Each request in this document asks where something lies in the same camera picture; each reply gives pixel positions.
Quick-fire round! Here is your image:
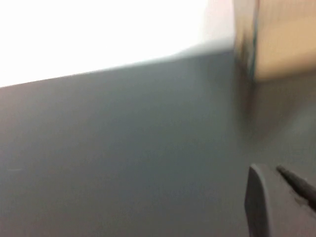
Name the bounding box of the open brown cardboard box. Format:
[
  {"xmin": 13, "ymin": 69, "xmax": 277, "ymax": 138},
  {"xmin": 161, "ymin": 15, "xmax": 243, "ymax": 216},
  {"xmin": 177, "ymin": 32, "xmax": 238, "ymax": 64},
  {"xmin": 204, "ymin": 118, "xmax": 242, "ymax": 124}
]
[{"xmin": 233, "ymin": 0, "xmax": 316, "ymax": 82}]

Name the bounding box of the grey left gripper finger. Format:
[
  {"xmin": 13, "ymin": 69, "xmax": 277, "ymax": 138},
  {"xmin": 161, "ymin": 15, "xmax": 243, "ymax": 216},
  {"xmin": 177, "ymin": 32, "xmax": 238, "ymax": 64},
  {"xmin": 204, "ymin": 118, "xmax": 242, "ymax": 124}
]
[{"xmin": 244, "ymin": 164, "xmax": 316, "ymax": 237}]

